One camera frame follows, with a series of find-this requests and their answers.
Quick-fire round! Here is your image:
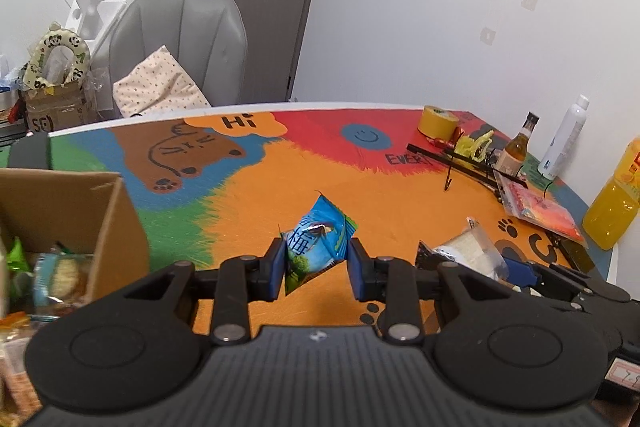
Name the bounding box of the clear white bread packet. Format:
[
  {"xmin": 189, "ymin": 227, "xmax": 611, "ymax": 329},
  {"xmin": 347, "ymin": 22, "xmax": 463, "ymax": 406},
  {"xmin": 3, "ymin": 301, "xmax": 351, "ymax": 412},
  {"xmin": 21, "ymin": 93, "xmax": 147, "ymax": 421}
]
[{"xmin": 416, "ymin": 217, "xmax": 511, "ymax": 283}]

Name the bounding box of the grey chair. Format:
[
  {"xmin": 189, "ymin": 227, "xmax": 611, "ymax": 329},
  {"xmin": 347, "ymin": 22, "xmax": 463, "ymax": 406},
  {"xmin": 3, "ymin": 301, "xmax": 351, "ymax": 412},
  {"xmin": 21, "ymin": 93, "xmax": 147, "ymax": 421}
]
[{"xmin": 90, "ymin": 0, "xmax": 248, "ymax": 120}]

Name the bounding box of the white spray bottle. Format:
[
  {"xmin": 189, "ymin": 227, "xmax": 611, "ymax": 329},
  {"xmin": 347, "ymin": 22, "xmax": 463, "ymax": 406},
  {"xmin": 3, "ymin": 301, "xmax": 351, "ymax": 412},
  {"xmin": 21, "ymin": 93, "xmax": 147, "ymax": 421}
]
[{"xmin": 537, "ymin": 94, "xmax": 591, "ymax": 180}]

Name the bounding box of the brown glass bottle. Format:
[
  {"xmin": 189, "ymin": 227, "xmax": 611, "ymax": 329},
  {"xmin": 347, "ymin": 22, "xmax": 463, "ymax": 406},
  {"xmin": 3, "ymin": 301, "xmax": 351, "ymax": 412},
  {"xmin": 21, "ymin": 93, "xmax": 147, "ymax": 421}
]
[{"xmin": 494, "ymin": 112, "xmax": 541, "ymax": 180}]

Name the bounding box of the black flat box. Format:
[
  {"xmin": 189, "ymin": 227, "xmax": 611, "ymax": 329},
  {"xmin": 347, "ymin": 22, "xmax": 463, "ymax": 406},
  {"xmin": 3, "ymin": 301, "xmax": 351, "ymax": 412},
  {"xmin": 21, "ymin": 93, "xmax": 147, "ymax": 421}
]
[{"xmin": 555, "ymin": 234, "xmax": 596, "ymax": 273}]

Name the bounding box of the brown cardboard box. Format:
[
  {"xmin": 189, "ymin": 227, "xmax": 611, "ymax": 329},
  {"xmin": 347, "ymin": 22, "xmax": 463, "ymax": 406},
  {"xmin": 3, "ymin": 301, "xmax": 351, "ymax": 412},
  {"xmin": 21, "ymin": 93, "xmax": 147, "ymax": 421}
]
[{"xmin": 0, "ymin": 167, "xmax": 151, "ymax": 323}]

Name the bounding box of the yellow clip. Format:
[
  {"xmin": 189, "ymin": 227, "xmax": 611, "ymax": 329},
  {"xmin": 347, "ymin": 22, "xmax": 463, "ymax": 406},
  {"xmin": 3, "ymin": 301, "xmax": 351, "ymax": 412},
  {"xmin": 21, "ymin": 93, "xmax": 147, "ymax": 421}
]
[{"xmin": 454, "ymin": 130, "xmax": 496, "ymax": 162}]

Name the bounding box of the panda print ring cushion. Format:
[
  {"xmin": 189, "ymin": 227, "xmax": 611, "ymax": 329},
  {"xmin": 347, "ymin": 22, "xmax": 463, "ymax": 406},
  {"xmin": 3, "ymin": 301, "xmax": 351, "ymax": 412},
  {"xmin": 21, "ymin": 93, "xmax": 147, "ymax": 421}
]
[{"xmin": 22, "ymin": 22, "xmax": 92, "ymax": 92}]

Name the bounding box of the orange juice bottle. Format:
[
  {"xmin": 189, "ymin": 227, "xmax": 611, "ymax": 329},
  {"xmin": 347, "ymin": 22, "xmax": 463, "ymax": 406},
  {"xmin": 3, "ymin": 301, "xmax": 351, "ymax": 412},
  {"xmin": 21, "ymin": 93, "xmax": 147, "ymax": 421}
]
[{"xmin": 582, "ymin": 139, "xmax": 640, "ymax": 251}]

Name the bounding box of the red plastic packet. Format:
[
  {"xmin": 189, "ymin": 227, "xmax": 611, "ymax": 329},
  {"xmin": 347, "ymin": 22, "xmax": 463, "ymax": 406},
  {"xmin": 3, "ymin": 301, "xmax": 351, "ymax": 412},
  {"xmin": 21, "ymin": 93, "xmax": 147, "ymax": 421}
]
[{"xmin": 500, "ymin": 181, "xmax": 586, "ymax": 243}]

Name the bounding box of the green red snack packet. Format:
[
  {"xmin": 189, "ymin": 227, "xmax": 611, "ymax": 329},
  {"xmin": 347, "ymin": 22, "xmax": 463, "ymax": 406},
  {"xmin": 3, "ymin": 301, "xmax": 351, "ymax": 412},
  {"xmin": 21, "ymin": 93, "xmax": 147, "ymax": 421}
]
[{"xmin": 5, "ymin": 237, "xmax": 31, "ymax": 298}]

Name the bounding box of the taped cardboard box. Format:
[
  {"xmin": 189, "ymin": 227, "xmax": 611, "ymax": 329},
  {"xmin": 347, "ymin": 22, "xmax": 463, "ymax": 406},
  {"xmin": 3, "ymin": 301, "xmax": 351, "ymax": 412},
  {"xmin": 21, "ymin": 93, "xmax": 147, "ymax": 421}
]
[{"xmin": 19, "ymin": 82, "xmax": 91, "ymax": 132}]

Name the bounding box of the blue snack packet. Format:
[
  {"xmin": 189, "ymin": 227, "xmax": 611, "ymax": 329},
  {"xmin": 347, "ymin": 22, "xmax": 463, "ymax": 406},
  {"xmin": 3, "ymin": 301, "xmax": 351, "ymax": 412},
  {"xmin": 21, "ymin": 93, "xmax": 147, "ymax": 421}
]
[{"xmin": 280, "ymin": 191, "xmax": 360, "ymax": 298}]

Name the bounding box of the colourful cartoon table mat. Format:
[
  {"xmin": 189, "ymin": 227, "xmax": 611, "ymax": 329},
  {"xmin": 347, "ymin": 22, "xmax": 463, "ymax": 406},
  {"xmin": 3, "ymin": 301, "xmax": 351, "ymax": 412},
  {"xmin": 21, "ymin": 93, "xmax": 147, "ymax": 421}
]
[{"xmin": 47, "ymin": 106, "xmax": 621, "ymax": 338}]

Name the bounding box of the dotted cream cushion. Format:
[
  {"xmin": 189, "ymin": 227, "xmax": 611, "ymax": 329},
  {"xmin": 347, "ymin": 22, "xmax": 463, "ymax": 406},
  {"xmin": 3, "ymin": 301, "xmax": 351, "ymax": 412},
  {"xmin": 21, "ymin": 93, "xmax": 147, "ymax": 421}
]
[{"xmin": 112, "ymin": 46, "xmax": 213, "ymax": 118}]

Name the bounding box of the grey brown door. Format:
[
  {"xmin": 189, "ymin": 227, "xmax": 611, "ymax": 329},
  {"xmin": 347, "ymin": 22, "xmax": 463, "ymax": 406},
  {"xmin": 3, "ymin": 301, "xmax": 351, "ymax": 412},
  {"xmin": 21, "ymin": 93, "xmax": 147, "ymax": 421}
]
[{"xmin": 176, "ymin": 0, "xmax": 335, "ymax": 102}]

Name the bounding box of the orange cracker packet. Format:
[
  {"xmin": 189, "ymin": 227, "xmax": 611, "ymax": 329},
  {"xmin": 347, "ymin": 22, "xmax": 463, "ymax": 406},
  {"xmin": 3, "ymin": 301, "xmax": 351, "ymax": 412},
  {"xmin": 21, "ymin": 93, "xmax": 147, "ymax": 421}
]
[{"xmin": 0, "ymin": 312, "xmax": 43, "ymax": 423}]

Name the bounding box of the black hanger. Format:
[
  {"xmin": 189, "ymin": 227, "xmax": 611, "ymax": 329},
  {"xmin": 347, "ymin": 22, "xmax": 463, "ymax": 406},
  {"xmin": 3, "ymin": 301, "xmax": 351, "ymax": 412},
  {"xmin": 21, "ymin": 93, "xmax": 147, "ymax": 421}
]
[{"xmin": 407, "ymin": 143, "xmax": 528, "ymax": 192}]

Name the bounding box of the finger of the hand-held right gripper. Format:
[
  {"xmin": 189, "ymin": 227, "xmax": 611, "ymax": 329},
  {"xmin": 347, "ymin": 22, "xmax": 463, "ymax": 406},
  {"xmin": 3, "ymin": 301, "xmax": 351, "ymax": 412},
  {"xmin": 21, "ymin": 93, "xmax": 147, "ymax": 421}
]
[
  {"xmin": 544, "ymin": 262, "xmax": 632, "ymax": 304},
  {"xmin": 504, "ymin": 258, "xmax": 577, "ymax": 309}
]

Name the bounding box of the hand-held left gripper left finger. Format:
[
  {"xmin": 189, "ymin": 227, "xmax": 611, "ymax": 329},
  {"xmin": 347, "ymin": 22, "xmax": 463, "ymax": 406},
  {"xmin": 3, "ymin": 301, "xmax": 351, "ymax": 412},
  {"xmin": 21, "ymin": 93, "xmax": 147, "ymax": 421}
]
[{"xmin": 115, "ymin": 237, "xmax": 288, "ymax": 344}]

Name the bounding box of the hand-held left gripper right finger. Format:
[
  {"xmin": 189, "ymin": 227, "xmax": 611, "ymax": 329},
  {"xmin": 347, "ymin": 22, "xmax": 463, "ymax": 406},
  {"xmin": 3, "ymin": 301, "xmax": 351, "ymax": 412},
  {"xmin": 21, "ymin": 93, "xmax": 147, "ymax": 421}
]
[{"xmin": 347, "ymin": 238, "xmax": 522, "ymax": 344}]

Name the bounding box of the black power bank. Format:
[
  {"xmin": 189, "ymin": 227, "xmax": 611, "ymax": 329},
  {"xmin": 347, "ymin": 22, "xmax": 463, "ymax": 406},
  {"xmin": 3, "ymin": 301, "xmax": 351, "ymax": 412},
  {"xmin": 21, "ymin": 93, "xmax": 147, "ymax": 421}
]
[{"xmin": 7, "ymin": 132, "xmax": 53, "ymax": 171}]

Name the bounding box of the yellow tape roll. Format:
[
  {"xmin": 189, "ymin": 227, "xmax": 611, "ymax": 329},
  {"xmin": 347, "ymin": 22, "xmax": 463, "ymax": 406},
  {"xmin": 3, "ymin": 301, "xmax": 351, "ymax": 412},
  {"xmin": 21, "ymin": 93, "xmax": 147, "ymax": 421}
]
[{"xmin": 419, "ymin": 105, "xmax": 460, "ymax": 138}]

